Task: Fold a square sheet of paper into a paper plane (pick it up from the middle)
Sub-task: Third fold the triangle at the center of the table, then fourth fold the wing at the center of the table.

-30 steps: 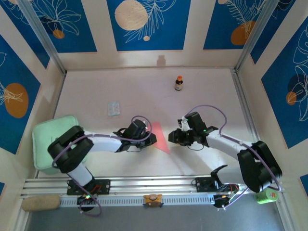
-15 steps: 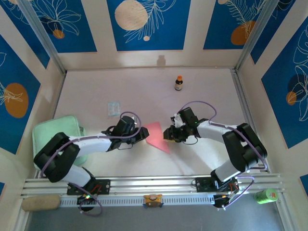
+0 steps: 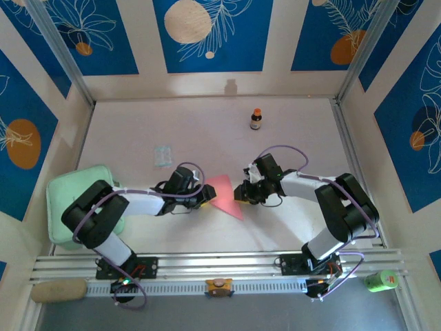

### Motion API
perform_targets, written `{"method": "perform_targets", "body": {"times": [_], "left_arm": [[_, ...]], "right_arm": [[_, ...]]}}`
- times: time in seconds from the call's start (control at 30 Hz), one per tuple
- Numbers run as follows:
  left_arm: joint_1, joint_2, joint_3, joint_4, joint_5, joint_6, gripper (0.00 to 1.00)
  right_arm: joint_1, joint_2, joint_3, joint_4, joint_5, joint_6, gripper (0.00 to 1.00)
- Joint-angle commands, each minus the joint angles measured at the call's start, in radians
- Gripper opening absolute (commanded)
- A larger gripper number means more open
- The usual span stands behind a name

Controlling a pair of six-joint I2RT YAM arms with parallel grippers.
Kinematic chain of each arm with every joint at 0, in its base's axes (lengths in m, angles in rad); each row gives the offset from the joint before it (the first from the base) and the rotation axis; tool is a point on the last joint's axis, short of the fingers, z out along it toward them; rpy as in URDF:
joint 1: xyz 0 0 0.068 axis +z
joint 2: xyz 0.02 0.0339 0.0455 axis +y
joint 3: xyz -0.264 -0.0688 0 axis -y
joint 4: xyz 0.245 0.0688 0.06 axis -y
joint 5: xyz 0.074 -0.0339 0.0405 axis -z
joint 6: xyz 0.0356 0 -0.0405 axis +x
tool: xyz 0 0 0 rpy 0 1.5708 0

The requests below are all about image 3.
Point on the pink paper sheet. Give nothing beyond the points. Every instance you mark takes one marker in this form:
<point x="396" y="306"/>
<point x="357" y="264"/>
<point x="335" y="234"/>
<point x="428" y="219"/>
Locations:
<point x="225" y="196"/>

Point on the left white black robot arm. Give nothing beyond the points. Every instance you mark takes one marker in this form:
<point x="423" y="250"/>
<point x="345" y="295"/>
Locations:
<point x="96" y="213"/>

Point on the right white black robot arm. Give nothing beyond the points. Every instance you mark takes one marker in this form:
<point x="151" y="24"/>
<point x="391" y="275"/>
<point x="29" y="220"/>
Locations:
<point x="344" y="210"/>

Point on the clear plastic packet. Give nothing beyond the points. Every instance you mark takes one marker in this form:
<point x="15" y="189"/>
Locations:
<point x="163" y="156"/>

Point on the brown bottle orange cap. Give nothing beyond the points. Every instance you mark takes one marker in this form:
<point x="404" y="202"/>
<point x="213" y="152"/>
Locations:
<point x="256" y="120"/>

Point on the yellow clamp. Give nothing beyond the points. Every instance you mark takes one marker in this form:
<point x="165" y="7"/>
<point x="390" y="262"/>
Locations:
<point x="219" y="287"/>

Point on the mint green case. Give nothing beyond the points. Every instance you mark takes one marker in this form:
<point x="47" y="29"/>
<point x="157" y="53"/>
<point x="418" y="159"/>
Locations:
<point x="65" y="193"/>

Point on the green can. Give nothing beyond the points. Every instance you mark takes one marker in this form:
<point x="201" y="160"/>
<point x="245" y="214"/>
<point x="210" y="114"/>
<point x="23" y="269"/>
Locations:
<point x="380" y="281"/>

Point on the beige foam block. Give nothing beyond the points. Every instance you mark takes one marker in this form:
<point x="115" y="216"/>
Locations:
<point x="58" y="291"/>

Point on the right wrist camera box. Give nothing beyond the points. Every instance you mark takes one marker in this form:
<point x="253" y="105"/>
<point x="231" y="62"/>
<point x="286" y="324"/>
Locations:
<point x="254" y="174"/>

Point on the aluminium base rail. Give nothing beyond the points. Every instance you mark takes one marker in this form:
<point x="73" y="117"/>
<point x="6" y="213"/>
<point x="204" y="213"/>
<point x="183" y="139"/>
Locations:
<point x="224" y="262"/>

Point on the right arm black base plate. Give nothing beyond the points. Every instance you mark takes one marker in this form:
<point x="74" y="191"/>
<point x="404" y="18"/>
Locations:
<point x="291" y="263"/>

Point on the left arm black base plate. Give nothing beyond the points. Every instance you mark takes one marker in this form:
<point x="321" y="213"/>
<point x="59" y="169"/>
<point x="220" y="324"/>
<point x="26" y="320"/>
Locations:
<point x="148" y="267"/>

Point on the aluminium side rail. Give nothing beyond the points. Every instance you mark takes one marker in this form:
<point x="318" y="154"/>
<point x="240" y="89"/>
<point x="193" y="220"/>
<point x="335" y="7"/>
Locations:
<point x="348" y="138"/>

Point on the aluminium corner post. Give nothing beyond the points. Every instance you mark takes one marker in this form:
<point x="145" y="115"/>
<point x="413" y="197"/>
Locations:
<point x="58" y="48"/>
<point x="365" y="48"/>

